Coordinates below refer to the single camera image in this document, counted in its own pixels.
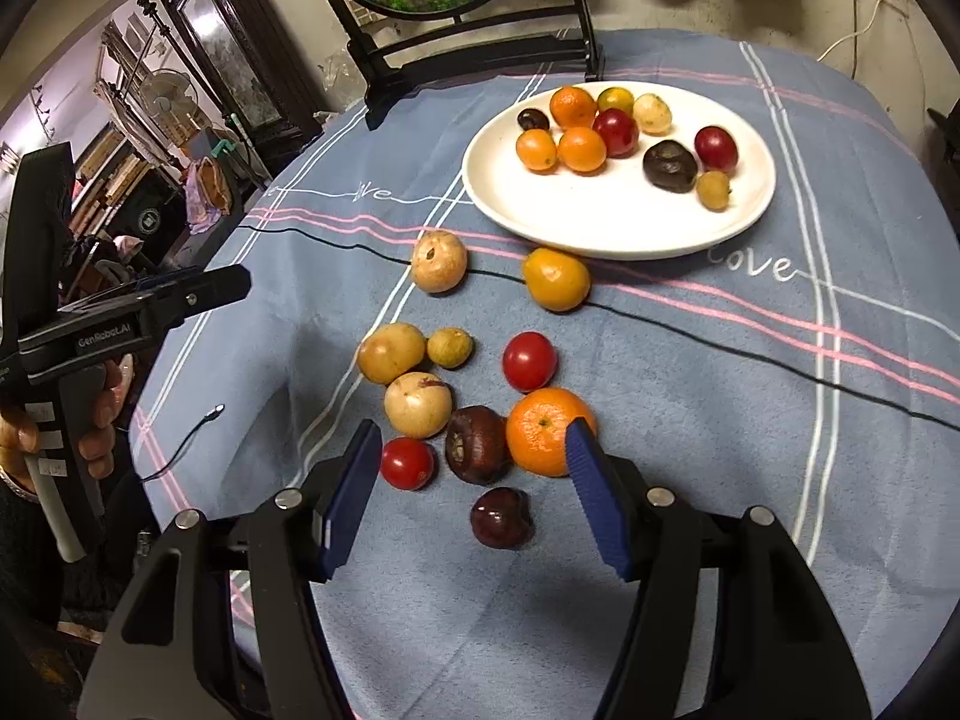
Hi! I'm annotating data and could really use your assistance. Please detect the black shelf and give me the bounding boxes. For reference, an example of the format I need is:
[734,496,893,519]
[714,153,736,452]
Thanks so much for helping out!
[926,106,960,162]

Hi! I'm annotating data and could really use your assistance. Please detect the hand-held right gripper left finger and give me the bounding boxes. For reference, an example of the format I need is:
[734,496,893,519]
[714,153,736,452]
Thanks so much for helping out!
[75,420,385,720]

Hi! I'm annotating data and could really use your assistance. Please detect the pink cloth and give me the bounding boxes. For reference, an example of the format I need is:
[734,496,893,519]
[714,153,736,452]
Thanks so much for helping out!
[184,157,230,233]

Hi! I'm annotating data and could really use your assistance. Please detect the person's left forearm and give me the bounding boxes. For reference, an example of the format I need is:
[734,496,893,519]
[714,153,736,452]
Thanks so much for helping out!
[0,491,68,616]

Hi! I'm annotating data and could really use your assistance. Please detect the person's left hand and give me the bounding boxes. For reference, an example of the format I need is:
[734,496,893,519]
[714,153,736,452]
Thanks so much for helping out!
[0,358,137,494]

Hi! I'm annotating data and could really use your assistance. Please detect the white wall cable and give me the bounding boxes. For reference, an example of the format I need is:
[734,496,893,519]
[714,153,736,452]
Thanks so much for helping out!
[816,0,886,65]

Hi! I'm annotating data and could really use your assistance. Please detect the thin black cable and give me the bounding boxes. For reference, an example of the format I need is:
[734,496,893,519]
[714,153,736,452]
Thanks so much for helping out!
[137,405,226,482]

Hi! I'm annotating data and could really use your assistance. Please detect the large dark water chestnut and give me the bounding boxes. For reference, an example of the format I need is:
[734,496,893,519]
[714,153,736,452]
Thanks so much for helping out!
[643,139,698,194]

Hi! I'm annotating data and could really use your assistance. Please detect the small orange mandarin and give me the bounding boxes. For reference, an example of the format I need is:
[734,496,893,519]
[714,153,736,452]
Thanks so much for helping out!
[516,129,558,172]

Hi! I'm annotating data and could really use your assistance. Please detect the white electric fan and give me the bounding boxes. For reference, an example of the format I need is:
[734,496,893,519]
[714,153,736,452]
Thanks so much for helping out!
[139,66,202,125]

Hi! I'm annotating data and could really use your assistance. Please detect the yellow orange fruit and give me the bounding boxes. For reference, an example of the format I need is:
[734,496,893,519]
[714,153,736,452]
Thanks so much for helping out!
[522,247,592,313]

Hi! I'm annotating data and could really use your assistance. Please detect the black box with round logo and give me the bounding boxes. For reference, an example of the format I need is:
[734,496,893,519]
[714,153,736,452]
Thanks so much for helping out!
[112,180,188,260]

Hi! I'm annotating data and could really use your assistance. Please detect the white plate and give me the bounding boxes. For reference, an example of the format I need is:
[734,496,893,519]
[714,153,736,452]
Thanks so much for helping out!
[461,81,777,262]

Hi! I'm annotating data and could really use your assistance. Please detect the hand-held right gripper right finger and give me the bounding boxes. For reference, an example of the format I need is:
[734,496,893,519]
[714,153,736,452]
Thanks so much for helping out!
[564,420,875,720]

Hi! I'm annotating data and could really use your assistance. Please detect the red cherry tomato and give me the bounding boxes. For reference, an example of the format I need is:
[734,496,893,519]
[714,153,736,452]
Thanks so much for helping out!
[694,126,740,173]
[502,331,559,394]
[380,436,437,491]
[592,108,641,158]

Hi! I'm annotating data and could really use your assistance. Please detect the blue striped tablecloth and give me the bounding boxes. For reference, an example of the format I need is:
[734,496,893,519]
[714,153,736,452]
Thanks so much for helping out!
[127,28,960,720]

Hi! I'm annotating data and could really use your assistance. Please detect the wrist bracelet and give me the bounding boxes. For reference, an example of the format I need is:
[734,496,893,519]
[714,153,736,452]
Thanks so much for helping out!
[0,465,42,503]

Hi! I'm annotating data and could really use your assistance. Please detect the dark wooden cabinet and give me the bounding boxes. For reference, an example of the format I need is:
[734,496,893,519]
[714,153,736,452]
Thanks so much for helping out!
[150,0,331,166]

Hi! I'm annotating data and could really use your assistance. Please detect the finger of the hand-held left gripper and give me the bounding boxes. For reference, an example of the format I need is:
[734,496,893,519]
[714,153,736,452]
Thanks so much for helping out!
[60,276,177,314]
[146,264,252,329]

